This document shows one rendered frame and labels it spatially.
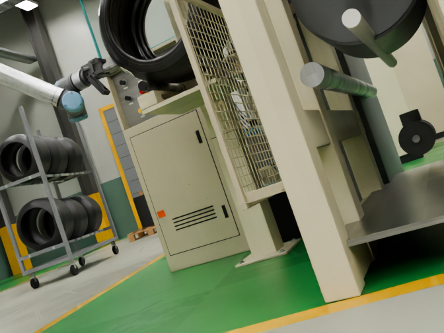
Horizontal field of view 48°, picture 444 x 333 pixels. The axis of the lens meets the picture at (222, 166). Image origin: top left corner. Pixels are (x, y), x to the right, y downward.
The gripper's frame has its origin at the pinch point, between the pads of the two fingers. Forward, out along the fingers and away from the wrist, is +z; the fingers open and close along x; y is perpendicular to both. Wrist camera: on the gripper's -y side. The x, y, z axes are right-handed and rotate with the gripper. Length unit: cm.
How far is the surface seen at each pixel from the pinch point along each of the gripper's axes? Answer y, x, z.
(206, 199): -71, 60, -10
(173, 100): -27.1, -10.4, 25.3
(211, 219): -82, 60, -11
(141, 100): -21.4, -10.5, 11.1
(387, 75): -14, 333, 86
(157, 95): -21.9, -8.5, 18.0
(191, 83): -15.4, 23.9, 20.3
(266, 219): -89, 28, 33
